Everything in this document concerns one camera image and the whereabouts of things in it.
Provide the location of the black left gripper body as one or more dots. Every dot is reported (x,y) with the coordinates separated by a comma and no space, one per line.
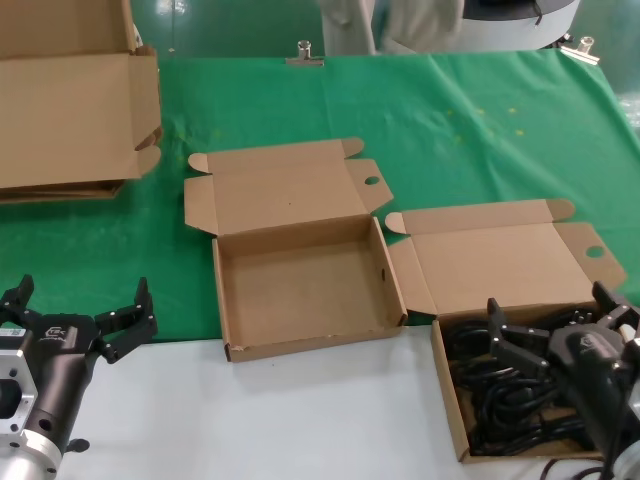
(65,360)

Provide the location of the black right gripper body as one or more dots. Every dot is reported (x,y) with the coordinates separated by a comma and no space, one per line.
(590,365)

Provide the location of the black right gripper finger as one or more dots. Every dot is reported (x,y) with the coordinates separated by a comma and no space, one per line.
(520,347)
(615,310)

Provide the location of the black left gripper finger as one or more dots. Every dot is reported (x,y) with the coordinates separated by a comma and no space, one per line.
(127,330)
(17,305)

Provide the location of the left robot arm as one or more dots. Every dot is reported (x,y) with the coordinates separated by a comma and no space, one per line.
(30,460)

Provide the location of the open brown cardboard mailer box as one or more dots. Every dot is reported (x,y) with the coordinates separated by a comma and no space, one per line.
(500,265)
(300,280)

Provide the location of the large open cardboard box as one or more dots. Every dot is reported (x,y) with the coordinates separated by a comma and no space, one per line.
(65,115)

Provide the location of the green table cloth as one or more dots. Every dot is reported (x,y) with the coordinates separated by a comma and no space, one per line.
(425,125)

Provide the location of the silver binder clip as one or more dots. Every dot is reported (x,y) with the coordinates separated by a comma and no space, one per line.
(580,54)
(305,61)

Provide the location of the white wheeled robot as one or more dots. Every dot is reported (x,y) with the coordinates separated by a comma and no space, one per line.
(500,30)

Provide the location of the person in white clothing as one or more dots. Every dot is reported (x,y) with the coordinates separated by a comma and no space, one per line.
(350,25)

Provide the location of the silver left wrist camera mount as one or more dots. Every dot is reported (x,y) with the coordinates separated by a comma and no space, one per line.
(15,365)

